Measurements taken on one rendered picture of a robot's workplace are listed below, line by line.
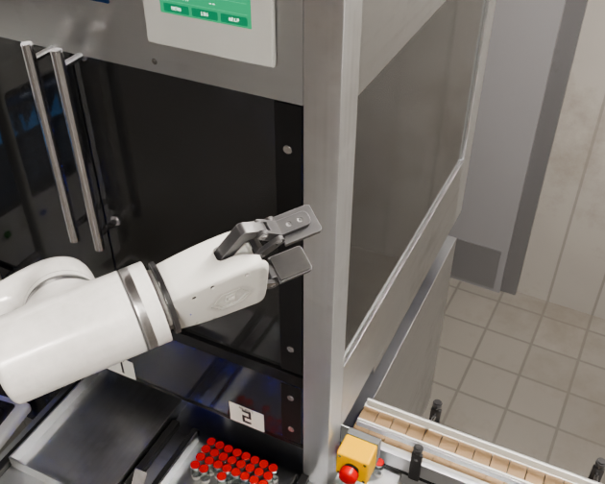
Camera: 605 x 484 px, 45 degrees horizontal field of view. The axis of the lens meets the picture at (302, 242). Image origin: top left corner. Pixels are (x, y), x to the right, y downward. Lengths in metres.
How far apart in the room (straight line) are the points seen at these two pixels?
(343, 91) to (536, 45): 1.93
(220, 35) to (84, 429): 1.09
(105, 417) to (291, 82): 1.07
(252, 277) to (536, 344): 2.70
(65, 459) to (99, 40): 0.98
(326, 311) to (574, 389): 2.04
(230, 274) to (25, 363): 0.20
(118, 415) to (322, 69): 1.10
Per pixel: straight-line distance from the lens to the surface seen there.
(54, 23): 1.29
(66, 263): 0.78
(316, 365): 1.39
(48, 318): 0.69
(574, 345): 3.39
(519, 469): 1.72
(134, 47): 1.20
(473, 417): 3.00
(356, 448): 1.56
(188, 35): 1.11
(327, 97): 1.04
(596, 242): 3.32
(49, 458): 1.82
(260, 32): 1.04
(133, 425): 1.83
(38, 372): 0.70
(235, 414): 1.64
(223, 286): 0.69
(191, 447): 1.75
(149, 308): 0.69
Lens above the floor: 2.30
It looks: 38 degrees down
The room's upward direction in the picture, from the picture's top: straight up
